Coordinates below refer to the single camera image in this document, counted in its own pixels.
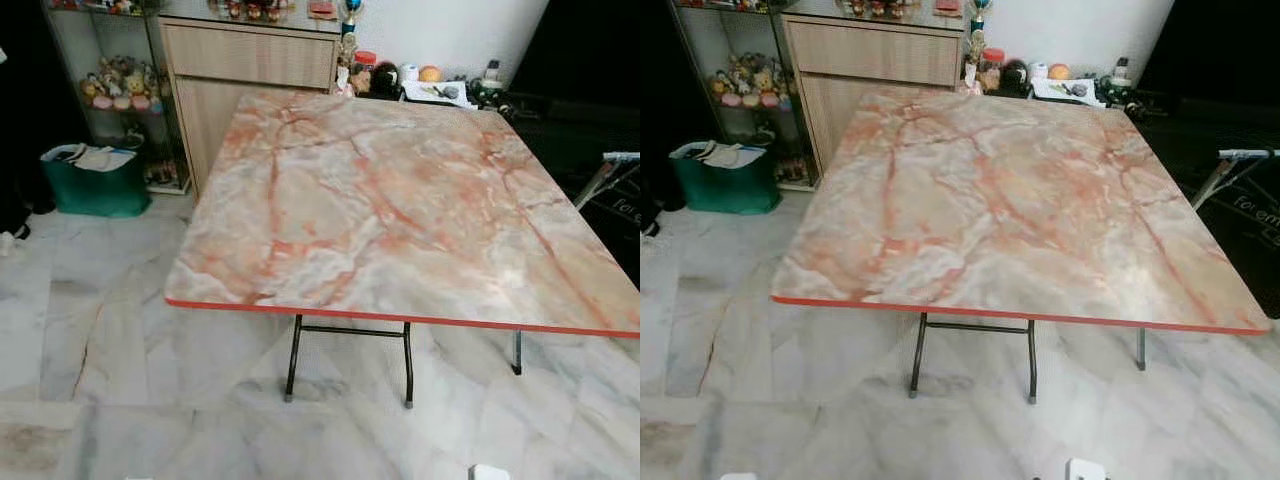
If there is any black flat television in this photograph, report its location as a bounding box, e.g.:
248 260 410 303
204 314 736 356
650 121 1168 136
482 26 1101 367
1140 0 1280 101
510 0 641 103

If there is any gold and blue trophy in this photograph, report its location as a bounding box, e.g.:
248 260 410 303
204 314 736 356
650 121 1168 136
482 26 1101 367
338 0 363 96
965 0 993 93

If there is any stack of white papers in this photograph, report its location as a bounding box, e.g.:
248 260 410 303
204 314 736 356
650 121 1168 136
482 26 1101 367
1030 78 1106 107
402 80 479 109

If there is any glass display shelf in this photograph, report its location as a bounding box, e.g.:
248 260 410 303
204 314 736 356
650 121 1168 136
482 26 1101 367
45 0 191 196
672 0 816 191

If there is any green storage bin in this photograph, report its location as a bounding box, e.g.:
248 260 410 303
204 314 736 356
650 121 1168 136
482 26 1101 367
668 140 783 215
40 143 153 219

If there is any black shirt large white lettering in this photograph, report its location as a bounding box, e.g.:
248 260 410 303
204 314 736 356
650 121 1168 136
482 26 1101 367
1195 160 1280 301
585 165 641 286

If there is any silver metal clothes rack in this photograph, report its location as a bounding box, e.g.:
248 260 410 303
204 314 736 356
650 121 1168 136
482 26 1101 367
1190 148 1280 213
575 151 641 211

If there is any light wooden cabinet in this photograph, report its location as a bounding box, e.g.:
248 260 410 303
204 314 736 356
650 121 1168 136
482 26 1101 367
158 15 341 196
780 12 966 176

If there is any marble pattern folding table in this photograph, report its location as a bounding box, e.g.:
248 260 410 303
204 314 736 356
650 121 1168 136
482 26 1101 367
164 90 641 411
770 88 1273 405

